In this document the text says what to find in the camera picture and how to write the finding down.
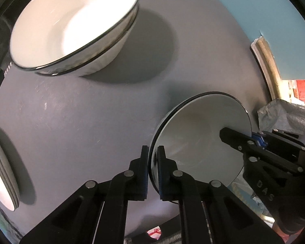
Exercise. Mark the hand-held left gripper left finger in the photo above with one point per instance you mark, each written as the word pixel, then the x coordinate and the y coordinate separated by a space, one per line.
pixel 142 180

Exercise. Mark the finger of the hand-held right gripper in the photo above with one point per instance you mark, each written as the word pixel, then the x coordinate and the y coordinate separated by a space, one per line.
pixel 233 139
pixel 282 138

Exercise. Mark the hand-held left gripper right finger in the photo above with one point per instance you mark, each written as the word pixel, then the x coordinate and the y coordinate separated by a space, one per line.
pixel 161 180

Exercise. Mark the white bowl with black rim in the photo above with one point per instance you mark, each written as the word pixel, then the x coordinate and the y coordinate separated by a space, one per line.
pixel 198 137
pixel 78 25
pixel 104 61

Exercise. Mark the grey tarp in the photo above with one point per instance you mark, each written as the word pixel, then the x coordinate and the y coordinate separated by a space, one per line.
pixel 282 114

